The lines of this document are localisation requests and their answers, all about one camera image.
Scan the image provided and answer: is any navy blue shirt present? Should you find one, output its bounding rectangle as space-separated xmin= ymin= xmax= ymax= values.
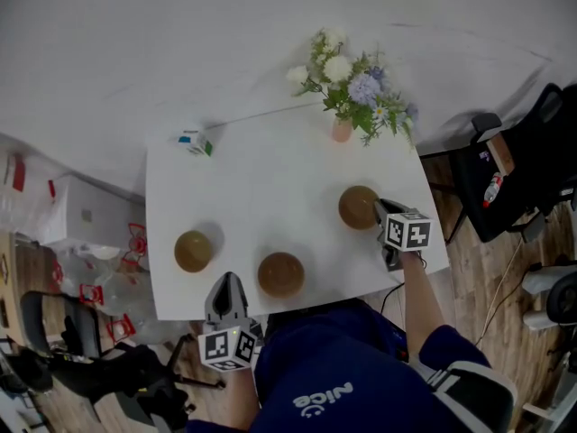
xmin=187 ymin=299 xmax=519 ymax=433

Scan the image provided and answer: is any black padded office chair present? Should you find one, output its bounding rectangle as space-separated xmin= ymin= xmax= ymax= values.
xmin=0 ymin=290 xmax=226 ymax=433

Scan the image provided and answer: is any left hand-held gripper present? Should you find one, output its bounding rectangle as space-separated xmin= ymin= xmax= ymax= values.
xmin=197 ymin=272 xmax=265 ymax=373

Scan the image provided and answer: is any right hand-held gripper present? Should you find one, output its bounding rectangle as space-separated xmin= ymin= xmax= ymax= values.
xmin=372 ymin=198 xmax=433 ymax=272

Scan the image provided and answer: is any pink vase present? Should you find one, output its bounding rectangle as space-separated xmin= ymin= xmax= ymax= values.
xmin=332 ymin=117 xmax=353 ymax=143

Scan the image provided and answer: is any clear bag of plastic bottles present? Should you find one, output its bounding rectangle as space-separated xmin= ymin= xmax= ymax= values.
xmin=0 ymin=135 xmax=69 ymax=234

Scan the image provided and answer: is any plastic bottle with red label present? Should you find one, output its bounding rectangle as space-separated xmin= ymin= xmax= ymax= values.
xmin=481 ymin=172 xmax=504 ymax=209

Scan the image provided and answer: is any person's right forearm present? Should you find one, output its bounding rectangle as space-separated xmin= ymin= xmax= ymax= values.
xmin=398 ymin=249 xmax=445 ymax=369

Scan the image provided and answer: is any white and purple flower bouquet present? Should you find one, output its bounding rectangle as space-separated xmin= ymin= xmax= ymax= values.
xmin=285 ymin=25 xmax=420 ymax=149

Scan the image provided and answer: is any small white carton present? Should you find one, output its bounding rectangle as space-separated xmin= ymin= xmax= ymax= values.
xmin=178 ymin=128 xmax=214 ymax=158

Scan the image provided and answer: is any person's left forearm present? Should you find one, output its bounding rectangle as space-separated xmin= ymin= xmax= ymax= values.
xmin=227 ymin=367 xmax=262 ymax=433

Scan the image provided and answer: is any grey and black floor appliance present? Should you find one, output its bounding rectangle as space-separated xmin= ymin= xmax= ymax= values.
xmin=521 ymin=253 xmax=577 ymax=333

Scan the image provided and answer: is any black mesh office chair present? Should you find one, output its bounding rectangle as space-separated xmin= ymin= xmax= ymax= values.
xmin=417 ymin=82 xmax=577 ymax=244

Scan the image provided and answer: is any white floor cable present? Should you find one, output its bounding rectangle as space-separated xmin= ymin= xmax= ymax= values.
xmin=475 ymin=236 xmax=527 ymax=346

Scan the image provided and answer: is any brown ceramic bowl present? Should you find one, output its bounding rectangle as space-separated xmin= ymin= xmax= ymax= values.
xmin=337 ymin=185 xmax=380 ymax=231
xmin=173 ymin=229 xmax=214 ymax=273
xmin=257 ymin=251 xmax=306 ymax=299

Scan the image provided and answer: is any white cardboard box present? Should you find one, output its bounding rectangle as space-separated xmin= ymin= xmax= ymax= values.
xmin=38 ymin=173 xmax=148 ymax=250

